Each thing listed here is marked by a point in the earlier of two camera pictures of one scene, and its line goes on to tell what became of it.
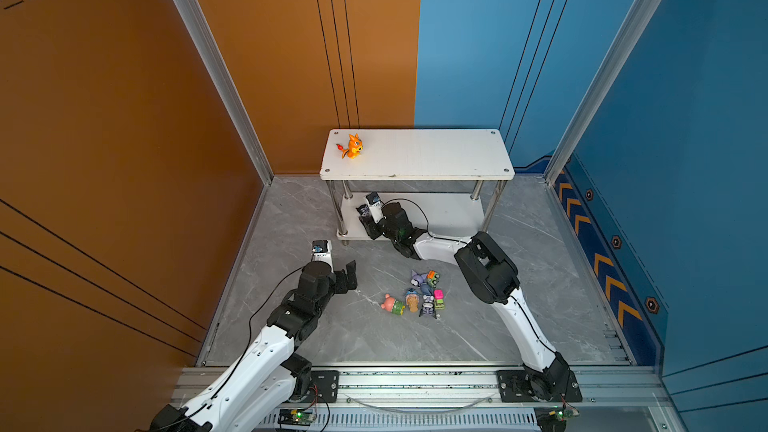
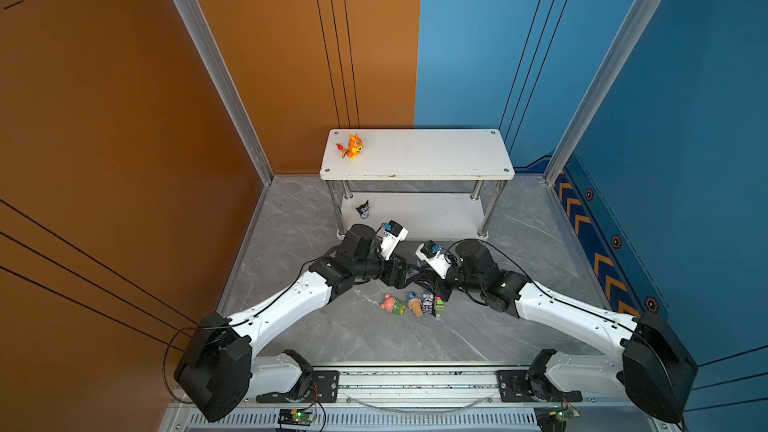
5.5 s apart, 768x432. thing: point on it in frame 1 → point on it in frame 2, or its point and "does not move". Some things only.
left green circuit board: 296,417 does not move
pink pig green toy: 392,305 does not move
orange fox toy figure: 355,147 does not move
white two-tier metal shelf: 449,179 does not move
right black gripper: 369,227 → 436,284
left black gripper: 342,286 → 400,281
